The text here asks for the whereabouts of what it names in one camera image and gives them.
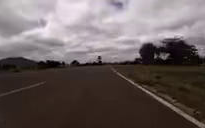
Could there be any row of distant trees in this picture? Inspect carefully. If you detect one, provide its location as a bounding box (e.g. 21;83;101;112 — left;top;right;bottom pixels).
36;55;141;69

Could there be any group of dark trees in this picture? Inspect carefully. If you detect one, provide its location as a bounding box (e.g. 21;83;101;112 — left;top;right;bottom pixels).
138;37;201;66

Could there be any dark hill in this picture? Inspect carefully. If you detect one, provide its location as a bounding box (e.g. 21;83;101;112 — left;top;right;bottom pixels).
0;56;40;70

